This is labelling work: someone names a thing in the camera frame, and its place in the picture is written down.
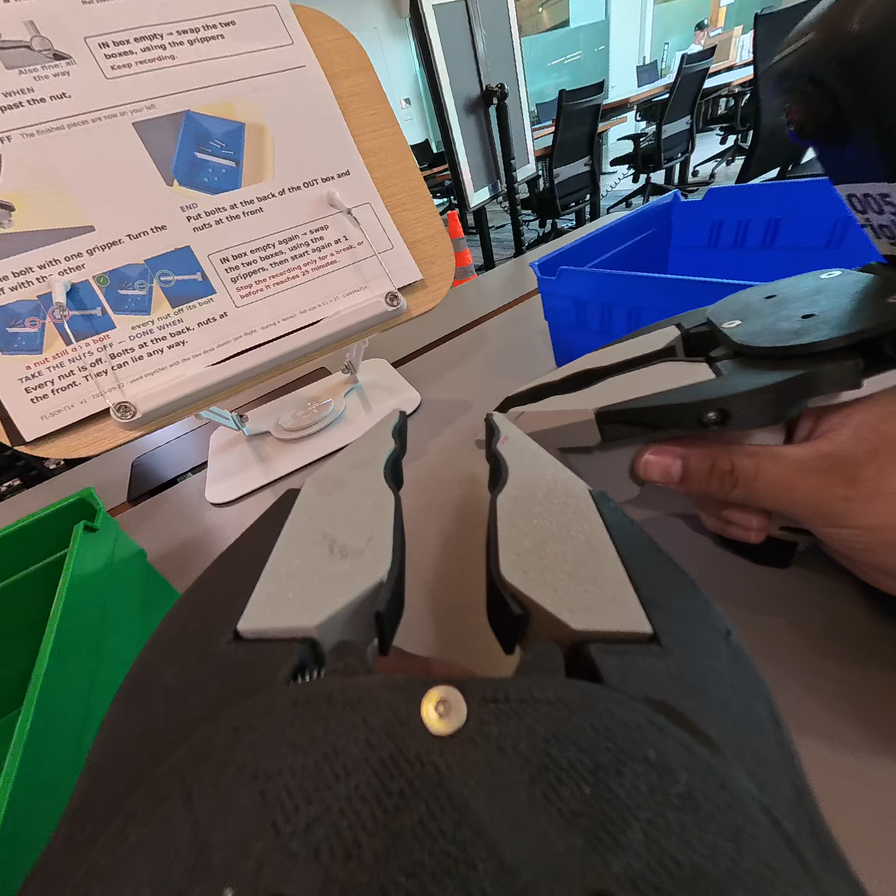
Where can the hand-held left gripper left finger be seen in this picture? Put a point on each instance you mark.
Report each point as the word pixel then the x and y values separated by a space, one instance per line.
pixel 329 546

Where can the person's right hand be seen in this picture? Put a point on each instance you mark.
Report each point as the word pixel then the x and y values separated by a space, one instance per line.
pixel 826 490

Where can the printed instruction sheet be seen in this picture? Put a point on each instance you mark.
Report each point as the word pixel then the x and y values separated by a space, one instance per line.
pixel 175 175

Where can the orange traffic cone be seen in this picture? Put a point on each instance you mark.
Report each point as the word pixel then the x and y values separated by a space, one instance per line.
pixel 462 252

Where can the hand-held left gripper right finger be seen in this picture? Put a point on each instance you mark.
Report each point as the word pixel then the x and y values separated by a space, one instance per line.
pixel 560 553

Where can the green plastic bin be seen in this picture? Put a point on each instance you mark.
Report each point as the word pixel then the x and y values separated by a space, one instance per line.
pixel 70 630

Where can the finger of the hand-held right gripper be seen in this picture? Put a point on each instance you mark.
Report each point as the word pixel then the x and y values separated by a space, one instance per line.
pixel 630 357
pixel 630 399

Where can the blue plastic bin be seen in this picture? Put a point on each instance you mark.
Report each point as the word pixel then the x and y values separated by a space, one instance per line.
pixel 735 231

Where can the white framed grey panel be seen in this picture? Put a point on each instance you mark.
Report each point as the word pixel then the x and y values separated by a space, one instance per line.
pixel 483 84

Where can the group of black office chairs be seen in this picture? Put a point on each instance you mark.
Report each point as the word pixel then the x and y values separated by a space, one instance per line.
pixel 581 140

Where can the wooden display board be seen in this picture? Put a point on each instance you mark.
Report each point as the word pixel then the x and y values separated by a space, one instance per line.
pixel 392 140

